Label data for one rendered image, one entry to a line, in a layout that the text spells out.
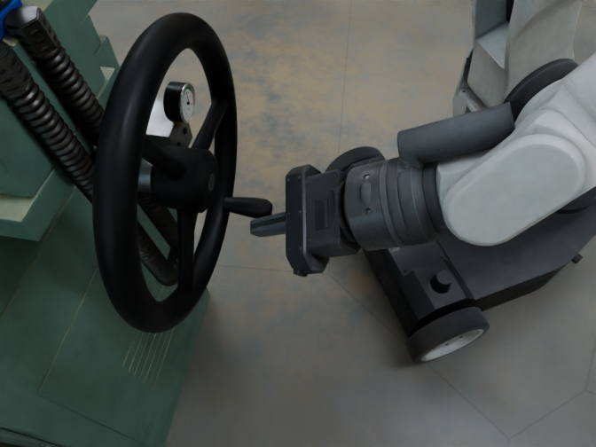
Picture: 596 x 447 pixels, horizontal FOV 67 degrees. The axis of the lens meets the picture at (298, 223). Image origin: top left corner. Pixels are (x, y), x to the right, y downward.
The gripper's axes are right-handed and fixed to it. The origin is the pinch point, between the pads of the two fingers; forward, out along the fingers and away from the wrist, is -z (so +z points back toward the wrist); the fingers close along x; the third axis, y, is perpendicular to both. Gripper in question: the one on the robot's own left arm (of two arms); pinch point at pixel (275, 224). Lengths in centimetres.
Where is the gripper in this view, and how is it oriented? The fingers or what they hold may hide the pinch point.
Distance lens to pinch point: 52.0
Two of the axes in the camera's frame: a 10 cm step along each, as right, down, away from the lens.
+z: 8.5, -1.5, -5.0
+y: -5.2, -2.3, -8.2
